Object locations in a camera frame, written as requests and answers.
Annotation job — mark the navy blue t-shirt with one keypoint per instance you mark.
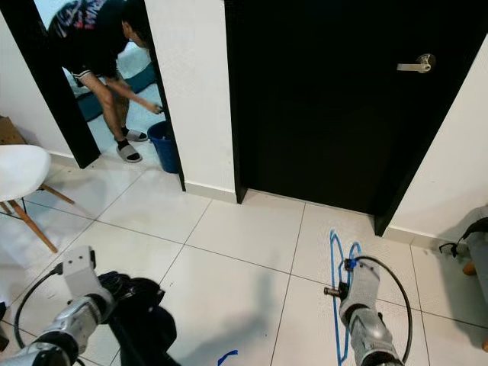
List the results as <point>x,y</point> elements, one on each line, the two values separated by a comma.
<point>145,335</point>

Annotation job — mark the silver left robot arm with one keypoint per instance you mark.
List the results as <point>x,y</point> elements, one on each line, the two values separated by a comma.
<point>69,335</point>

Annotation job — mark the blue plastic bucket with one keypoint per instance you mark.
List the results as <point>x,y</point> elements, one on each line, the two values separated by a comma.
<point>164,152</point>

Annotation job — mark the black gear bundle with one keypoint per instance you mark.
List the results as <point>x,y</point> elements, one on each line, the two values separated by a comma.
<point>474,227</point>

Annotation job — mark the white chair wooden legs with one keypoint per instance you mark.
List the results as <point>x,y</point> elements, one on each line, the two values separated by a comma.
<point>23,168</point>

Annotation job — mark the black door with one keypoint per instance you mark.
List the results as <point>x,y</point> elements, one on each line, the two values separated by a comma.
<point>335,114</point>

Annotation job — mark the cardboard box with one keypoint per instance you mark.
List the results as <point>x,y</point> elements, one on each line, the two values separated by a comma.
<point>11,131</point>

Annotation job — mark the person in black shirt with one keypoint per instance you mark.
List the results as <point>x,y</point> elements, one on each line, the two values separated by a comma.
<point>91,38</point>

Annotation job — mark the black doorway frame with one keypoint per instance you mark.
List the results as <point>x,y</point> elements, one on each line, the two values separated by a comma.
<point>57,91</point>

